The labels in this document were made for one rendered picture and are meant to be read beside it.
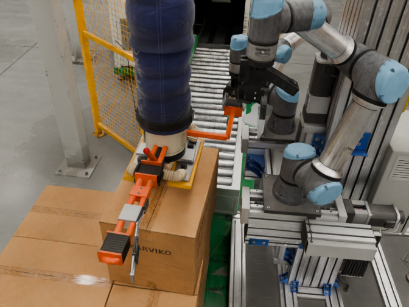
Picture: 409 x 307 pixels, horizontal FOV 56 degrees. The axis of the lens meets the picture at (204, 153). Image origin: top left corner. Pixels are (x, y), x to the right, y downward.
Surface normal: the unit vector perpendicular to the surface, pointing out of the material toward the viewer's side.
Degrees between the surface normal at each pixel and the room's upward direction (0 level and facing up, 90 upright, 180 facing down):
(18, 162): 0
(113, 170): 0
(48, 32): 88
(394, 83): 83
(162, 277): 90
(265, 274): 0
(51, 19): 92
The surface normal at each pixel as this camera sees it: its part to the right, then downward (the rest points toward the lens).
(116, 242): 0.03, -0.79
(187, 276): -0.19, 0.59
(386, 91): 0.40, 0.46
